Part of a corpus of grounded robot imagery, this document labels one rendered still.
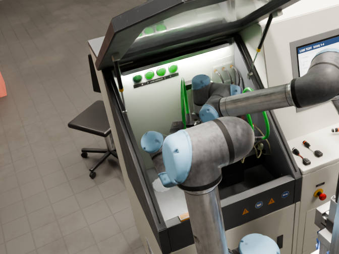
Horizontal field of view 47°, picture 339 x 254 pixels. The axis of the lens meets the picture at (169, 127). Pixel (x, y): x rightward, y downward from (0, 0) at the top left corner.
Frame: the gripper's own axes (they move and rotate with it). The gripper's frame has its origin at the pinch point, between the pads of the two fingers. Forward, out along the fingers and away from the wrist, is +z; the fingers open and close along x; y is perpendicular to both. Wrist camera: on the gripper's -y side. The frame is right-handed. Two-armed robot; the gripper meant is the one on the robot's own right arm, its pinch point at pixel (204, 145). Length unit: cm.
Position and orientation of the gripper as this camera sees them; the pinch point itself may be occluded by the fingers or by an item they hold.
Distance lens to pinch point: 175.5
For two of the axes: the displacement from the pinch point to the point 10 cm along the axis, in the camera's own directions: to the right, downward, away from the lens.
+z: 1.3, 8.2, 5.6
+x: 9.3, -3.0, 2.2
